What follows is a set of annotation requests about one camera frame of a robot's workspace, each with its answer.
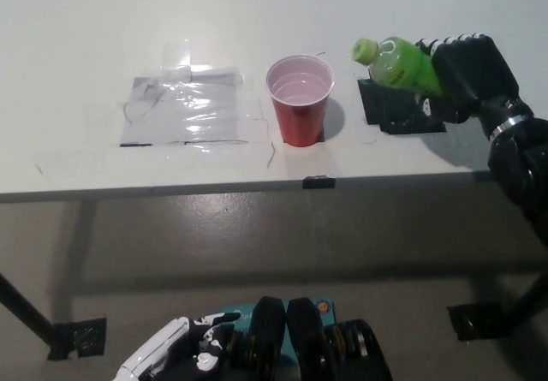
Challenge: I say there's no black table leg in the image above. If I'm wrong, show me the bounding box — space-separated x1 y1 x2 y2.
0 271 57 348

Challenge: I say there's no red plastic cup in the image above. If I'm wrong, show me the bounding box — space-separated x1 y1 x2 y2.
265 54 336 146

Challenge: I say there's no small black tape strip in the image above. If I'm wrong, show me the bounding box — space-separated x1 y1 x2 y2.
301 175 336 190

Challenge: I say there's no green tea bottle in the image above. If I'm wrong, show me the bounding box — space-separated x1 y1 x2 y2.
351 36 449 99

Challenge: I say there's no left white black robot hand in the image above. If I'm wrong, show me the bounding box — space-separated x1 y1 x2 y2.
113 311 241 381

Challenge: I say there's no clear taped plastic sheet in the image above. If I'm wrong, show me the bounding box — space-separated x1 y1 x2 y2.
119 66 253 147

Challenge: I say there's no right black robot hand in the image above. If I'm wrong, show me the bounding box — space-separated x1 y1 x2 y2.
413 33 534 139

